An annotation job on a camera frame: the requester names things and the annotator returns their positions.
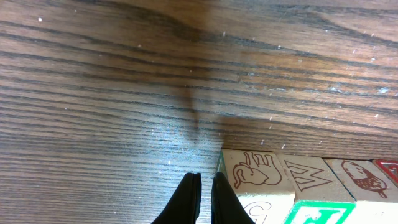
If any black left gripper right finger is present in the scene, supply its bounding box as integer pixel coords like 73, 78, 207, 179
211, 172, 254, 224

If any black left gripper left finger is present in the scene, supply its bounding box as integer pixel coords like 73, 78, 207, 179
152, 173, 202, 224

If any red letter wooden block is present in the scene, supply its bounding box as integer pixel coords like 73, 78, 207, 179
217, 149, 295, 224

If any green C wooden block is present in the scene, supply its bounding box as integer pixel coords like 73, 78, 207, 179
277, 154, 355, 224

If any plain wooden picture block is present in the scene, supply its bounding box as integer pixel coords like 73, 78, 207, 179
325, 159, 397, 224

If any blue side wooden block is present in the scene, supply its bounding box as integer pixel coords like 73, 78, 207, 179
372, 159, 398, 186

